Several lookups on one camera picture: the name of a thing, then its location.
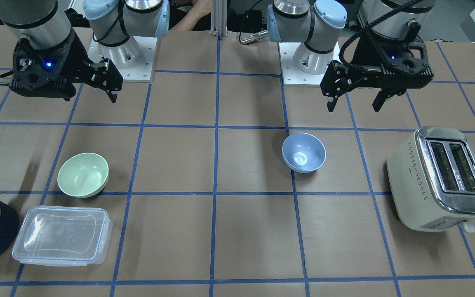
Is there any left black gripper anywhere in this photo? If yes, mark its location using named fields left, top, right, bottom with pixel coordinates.
left=320, top=31, right=434, bottom=112

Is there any green bowl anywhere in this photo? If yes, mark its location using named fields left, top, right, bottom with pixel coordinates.
left=57, top=152, right=110, bottom=198

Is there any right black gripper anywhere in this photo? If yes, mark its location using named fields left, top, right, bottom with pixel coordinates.
left=9, top=30, right=124, bottom=103

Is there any blue bowl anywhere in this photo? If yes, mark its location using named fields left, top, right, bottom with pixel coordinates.
left=282, top=133, right=327, bottom=174

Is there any clear plastic food container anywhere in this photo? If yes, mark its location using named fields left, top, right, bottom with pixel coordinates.
left=12, top=205, right=113, bottom=267

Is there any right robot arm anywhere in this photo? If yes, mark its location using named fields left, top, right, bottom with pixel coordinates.
left=0, top=0, right=170, bottom=103

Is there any cream and chrome toaster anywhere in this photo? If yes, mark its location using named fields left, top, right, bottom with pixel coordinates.
left=386, top=126, right=475, bottom=233

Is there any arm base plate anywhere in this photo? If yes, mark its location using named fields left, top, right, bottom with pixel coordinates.
left=278, top=42, right=340, bottom=87
left=87, top=36, right=160, bottom=83

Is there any person in black clothes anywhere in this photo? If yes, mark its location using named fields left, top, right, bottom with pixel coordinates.
left=169, top=0, right=212, bottom=31

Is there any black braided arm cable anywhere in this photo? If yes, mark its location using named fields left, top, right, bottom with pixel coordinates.
left=339, top=0, right=423, bottom=69

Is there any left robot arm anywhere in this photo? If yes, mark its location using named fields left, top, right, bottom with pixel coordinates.
left=267, top=0, right=435, bottom=112

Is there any aluminium frame post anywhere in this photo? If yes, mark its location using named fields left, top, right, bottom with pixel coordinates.
left=209, top=0, right=228, bottom=40

